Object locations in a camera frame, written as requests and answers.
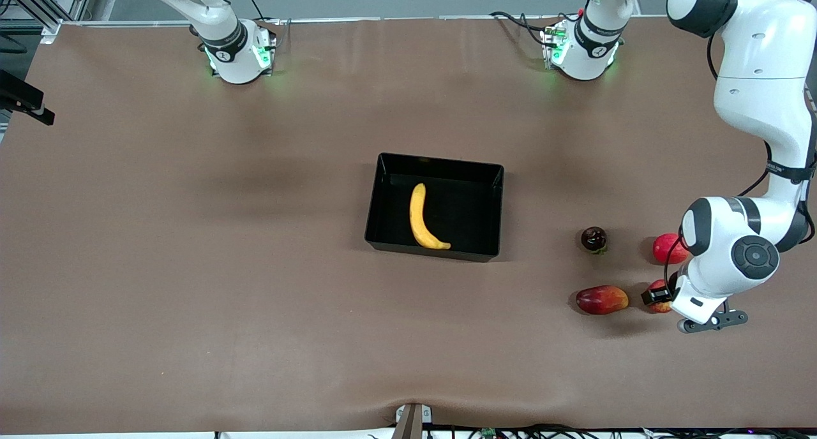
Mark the black bracket device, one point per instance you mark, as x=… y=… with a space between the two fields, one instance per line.
x=25 y=97

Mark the red apple upper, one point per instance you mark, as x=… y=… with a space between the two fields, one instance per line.
x=665 y=249

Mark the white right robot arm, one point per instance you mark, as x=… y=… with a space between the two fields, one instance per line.
x=236 y=56

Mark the black plastic box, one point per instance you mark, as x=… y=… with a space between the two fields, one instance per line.
x=466 y=209

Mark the metal camera mount clamp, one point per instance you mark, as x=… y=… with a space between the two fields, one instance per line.
x=412 y=423

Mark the brown table mat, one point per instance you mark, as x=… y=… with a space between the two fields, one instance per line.
x=255 y=330

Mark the yellow banana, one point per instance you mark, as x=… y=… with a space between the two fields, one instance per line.
x=418 y=219

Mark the dark purple mangosteen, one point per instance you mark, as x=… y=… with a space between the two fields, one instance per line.
x=593 y=238

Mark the red yellow apple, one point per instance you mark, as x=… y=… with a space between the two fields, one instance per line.
x=662 y=307

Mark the aluminium frame structure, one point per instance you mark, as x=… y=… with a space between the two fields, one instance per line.
x=48 y=11

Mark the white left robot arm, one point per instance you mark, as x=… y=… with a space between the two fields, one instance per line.
x=759 y=75

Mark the red yellow mango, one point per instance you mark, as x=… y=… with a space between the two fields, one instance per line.
x=600 y=300

